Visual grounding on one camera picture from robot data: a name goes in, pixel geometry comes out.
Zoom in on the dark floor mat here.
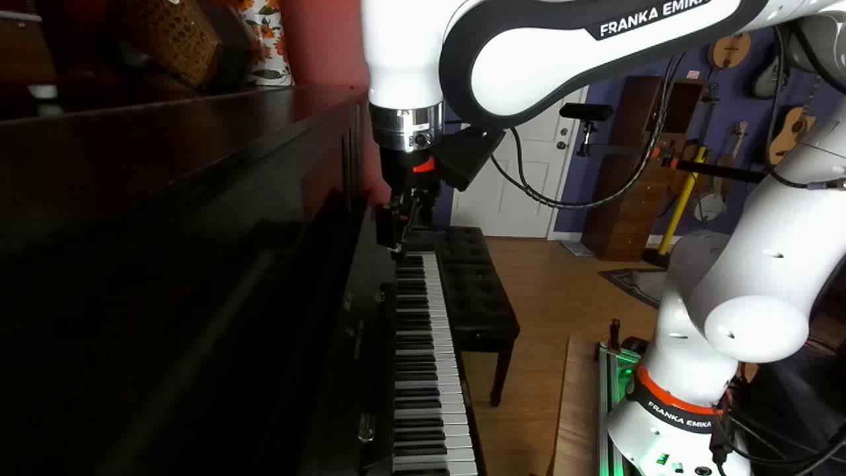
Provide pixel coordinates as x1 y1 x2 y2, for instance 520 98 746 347
602 266 665 306

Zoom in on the wooden cabinet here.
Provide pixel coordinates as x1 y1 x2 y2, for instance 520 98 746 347
582 77 702 262

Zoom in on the dark upright piano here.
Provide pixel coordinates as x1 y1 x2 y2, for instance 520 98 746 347
0 87 483 476

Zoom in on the floral orange white vase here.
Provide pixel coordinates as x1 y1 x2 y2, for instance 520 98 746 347
231 0 292 87

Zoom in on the black piano bench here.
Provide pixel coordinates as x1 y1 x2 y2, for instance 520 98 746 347
434 228 520 407

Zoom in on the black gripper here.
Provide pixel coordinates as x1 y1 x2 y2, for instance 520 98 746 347
376 152 439 247

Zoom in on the dark guitar on wall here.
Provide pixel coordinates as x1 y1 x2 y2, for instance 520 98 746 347
750 57 780 99

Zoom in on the white panel door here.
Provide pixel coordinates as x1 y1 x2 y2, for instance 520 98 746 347
448 90 587 238

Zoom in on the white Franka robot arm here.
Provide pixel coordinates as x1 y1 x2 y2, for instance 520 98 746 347
361 0 846 476

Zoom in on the woven brown basket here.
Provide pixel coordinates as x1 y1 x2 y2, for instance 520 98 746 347
116 0 222 90

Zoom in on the round mandolin on wall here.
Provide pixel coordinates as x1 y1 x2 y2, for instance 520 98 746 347
709 35 750 69

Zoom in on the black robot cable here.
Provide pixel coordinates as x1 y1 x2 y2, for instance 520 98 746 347
487 49 692 213

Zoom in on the tan ukulele on wall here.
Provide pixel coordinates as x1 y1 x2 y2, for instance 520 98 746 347
766 106 814 165

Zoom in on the green metal mount frame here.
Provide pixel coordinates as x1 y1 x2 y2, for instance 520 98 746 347
595 320 640 476

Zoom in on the yellow pole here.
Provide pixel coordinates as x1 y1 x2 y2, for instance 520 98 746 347
657 144 709 255

